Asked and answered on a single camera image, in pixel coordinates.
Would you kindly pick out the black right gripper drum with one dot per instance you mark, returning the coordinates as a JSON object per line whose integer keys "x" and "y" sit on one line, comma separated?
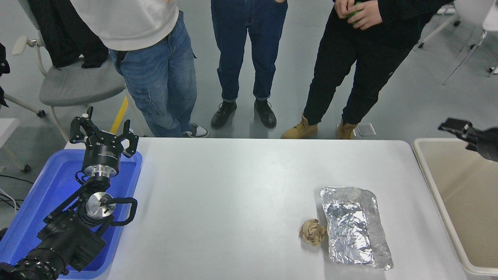
{"x": 488, "y": 144}

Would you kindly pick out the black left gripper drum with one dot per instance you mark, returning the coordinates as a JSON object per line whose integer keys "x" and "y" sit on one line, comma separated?
{"x": 102, "y": 154}

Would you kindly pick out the green round object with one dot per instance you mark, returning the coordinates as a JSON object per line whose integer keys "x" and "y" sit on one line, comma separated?
{"x": 355, "y": 9}

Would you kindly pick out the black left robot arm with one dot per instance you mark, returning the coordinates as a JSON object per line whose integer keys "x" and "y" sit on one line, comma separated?
{"x": 70, "y": 241}

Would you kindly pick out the person's left hand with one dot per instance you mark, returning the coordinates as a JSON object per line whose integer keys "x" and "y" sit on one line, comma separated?
{"x": 371, "y": 15}

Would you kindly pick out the person's right hand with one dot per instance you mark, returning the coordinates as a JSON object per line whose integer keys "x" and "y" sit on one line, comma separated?
{"x": 343, "y": 7}

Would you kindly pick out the grey wheeled office chair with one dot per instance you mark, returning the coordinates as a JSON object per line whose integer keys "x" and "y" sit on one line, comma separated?
{"x": 78, "y": 83}

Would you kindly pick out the large pale bin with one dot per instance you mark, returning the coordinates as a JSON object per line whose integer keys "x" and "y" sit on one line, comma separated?
{"x": 463, "y": 202}

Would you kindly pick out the blue plastic tray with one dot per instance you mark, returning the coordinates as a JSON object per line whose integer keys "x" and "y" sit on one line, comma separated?
{"x": 46, "y": 186}

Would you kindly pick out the white chair with metal legs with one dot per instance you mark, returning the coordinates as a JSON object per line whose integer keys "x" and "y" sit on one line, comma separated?
{"x": 470, "y": 11}
{"x": 463, "y": 58}

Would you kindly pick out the person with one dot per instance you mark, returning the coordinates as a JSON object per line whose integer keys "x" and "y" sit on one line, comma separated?
{"x": 241, "y": 39}
{"x": 155, "y": 70}
{"x": 362, "y": 66}

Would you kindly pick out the grey floor socket plate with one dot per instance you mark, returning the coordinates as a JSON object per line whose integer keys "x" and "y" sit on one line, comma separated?
{"x": 366, "y": 129}

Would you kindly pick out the black jacket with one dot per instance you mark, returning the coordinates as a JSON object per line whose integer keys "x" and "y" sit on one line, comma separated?
{"x": 66, "y": 27}

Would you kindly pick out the wheeled stand with black bag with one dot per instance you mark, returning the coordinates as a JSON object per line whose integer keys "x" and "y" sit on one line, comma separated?
{"x": 3, "y": 66}

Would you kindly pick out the crumpled silver foil tray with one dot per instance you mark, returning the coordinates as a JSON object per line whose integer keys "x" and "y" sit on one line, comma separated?
{"x": 350, "y": 225}

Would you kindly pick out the crumpled tan paper ball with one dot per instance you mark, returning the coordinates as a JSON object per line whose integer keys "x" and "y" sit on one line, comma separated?
{"x": 312, "y": 232}

